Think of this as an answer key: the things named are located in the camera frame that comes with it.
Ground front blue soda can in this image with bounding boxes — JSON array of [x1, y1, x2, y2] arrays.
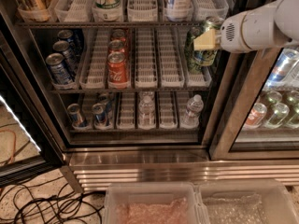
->
[[46, 53, 74, 85]]

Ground green soda can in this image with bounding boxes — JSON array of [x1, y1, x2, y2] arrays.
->
[[193, 16, 223, 66], [184, 27, 201, 74]]

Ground rear red cola can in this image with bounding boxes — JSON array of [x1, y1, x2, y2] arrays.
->
[[110, 29, 127, 43]]

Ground left clear plastic bin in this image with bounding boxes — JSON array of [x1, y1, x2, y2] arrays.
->
[[103, 182, 203, 224]]

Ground front red cola can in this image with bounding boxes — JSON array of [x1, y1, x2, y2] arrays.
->
[[107, 52, 127, 83]]

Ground black floor cables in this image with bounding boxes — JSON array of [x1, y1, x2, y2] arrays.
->
[[0, 176, 104, 224]]

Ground right clear plastic bin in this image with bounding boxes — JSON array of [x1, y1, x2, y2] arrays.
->
[[199, 179, 299, 224]]

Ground middle blue soda can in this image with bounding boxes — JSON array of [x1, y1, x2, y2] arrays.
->
[[52, 40, 78, 75]]

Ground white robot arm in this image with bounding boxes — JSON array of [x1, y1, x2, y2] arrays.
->
[[193, 0, 299, 53]]

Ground red can behind glass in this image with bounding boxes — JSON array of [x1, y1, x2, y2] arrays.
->
[[244, 103, 267, 128]]

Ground orange floor cable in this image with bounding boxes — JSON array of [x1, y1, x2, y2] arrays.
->
[[0, 128, 17, 167]]

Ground stainless steel fridge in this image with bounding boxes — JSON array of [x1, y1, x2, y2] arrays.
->
[[0, 0, 299, 192]]

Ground right water bottle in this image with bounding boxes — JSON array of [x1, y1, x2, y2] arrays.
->
[[181, 94, 204, 128]]

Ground bottom left blue can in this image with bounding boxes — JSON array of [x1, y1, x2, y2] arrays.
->
[[67, 104, 87, 128]]

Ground bottom rear blue can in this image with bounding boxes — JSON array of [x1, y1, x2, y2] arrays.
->
[[98, 92, 113, 119]]

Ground middle water bottle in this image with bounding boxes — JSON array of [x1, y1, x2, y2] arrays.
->
[[138, 95, 155, 127]]

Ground silver blue can behind glass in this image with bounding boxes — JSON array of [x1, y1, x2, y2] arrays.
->
[[266, 49, 299, 87]]

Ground blue soda can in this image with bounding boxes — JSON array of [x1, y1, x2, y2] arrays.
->
[[52, 40, 78, 75], [57, 29, 82, 56], [46, 53, 74, 85]]

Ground clear plastic bin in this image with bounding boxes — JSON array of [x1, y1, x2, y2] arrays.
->
[[103, 182, 203, 224], [199, 179, 299, 224]]

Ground open fridge door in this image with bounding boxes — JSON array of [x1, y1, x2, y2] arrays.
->
[[0, 17, 63, 188]]

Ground water bottle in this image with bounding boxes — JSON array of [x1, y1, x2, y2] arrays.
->
[[181, 94, 204, 128], [138, 95, 155, 127]]

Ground right fridge glass door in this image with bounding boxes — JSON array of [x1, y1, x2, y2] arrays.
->
[[209, 0, 299, 160]]

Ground middle red cola can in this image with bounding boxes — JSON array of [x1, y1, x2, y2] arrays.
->
[[108, 40, 125, 53]]

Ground red cola can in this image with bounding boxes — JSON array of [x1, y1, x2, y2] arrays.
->
[[107, 52, 127, 83], [108, 40, 125, 53], [110, 29, 127, 43]]

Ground green can behind glass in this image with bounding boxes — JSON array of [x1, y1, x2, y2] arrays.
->
[[263, 103, 290, 129]]

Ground rear blue soda can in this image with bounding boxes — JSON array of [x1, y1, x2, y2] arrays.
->
[[57, 29, 82, 56]]

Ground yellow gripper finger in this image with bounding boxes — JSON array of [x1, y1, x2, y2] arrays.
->
[[193, 29, 221, 50]]

